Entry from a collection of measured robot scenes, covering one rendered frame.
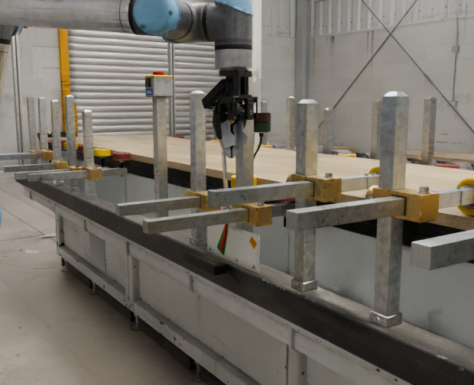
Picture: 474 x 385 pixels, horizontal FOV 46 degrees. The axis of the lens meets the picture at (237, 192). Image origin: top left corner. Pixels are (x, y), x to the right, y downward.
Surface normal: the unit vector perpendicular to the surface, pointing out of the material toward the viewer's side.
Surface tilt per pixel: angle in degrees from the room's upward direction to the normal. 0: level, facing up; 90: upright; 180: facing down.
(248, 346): 90
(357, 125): 90
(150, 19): 90
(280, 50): 90
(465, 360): 0
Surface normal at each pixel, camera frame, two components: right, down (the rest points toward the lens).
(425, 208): 0.55, 0.13
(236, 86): -0.83, 0.09
